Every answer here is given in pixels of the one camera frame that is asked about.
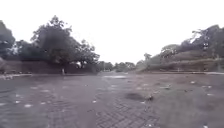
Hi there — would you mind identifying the row of distant trees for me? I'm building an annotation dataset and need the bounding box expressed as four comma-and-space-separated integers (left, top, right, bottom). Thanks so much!
98, 52, 154, 73

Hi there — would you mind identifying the reddish brick paved road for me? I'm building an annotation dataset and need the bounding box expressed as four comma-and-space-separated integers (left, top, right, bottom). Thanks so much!
0, 72, 161, 128

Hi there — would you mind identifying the large dark tree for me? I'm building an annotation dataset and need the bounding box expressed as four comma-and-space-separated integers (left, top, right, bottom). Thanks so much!
17, 15, 101, 74

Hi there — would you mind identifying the pale kerb strip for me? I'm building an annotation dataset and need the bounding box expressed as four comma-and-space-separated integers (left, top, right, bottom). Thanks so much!
0, 73, 34, 80

